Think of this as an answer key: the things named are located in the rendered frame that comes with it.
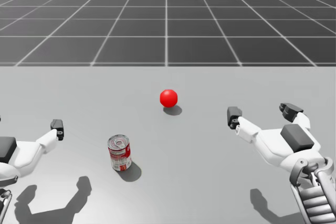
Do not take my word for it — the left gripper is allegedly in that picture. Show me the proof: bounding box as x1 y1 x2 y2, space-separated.
0 119 65 182

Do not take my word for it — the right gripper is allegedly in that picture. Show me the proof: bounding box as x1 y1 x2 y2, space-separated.
227 102 329 175

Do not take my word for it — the red and white can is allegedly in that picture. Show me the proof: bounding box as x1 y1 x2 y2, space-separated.
107 134 132 172

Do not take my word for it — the glossy round ball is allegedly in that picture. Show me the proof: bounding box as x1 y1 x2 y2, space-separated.
159 89 179 109

